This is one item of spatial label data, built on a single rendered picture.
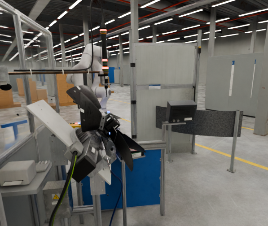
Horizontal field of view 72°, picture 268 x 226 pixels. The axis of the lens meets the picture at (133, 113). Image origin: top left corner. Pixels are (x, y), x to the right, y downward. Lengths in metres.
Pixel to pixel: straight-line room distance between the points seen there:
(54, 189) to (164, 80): 2.48
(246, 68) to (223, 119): 4.26
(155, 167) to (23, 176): 1.19
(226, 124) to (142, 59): 1.65
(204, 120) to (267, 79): 2.47
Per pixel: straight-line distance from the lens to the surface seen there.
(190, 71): 3.40
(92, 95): 1.37
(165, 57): 3.26
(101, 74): 1.30
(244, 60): 7.18
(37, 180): 1.42
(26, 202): 1.91
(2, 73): 1.08
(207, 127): 3.03
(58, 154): 1.30
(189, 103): 1.82
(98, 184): 1.37
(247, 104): 7.17
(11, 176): 1.40
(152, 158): 1.93
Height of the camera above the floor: 1.54
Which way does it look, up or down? 13 degrees down
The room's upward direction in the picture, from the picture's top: 1 degrees counter-clockwise
